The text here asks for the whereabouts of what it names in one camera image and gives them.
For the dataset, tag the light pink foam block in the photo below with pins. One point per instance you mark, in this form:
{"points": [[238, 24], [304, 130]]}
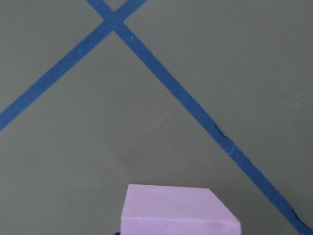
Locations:
{"points": [[168, 210]]}

